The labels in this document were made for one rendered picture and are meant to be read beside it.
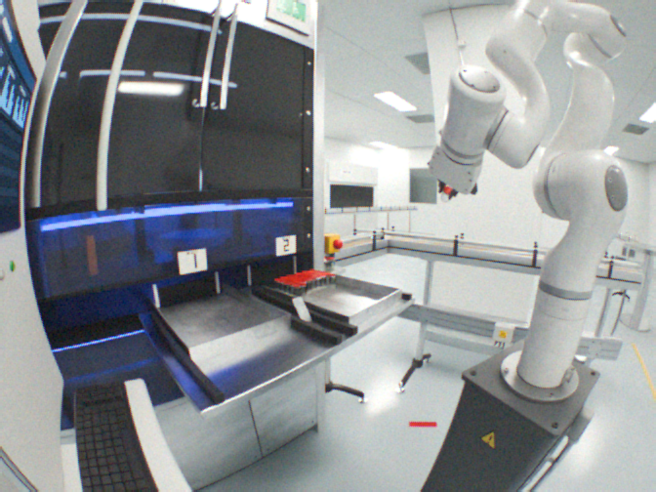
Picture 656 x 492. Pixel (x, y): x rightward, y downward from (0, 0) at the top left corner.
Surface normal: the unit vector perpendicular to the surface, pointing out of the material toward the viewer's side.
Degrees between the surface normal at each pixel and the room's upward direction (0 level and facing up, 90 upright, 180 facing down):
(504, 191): 90
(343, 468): 0
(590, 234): 128
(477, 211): 90
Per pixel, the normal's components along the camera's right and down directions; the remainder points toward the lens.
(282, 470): 0.00, -0.99
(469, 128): -0.56, 0.81
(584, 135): -0.59, 0.73
